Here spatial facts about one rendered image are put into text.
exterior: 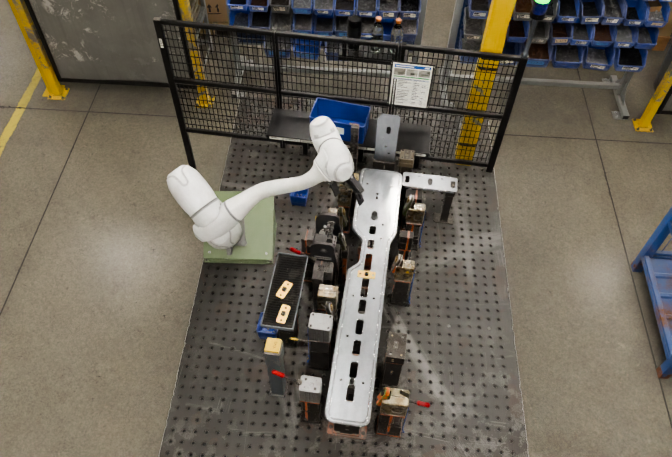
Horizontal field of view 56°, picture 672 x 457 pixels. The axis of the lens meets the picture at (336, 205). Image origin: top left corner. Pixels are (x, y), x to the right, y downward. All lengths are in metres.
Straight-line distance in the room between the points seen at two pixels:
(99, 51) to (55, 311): 2.00
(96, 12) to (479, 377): 3.56
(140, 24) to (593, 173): 3.49
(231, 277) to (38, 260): 1.66
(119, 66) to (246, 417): 3.15
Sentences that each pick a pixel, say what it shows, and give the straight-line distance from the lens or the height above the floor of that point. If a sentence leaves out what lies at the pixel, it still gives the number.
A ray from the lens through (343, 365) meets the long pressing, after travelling 2.79.
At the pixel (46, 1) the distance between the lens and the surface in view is 5.12.
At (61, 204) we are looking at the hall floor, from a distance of 4.88.
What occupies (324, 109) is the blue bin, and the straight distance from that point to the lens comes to 3.60.
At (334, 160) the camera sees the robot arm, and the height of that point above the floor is 1.85.
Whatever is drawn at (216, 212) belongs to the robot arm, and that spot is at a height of 1.56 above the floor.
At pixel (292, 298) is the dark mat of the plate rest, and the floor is 1.16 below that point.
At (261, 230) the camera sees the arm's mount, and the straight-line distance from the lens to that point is 3.35.
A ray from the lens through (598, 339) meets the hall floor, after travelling 4.30.
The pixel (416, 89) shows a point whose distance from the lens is 3.46.
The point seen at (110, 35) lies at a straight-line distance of 5.10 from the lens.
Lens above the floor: 3.55
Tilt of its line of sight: 52 degrees down
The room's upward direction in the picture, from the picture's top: 1 degrees clockwise
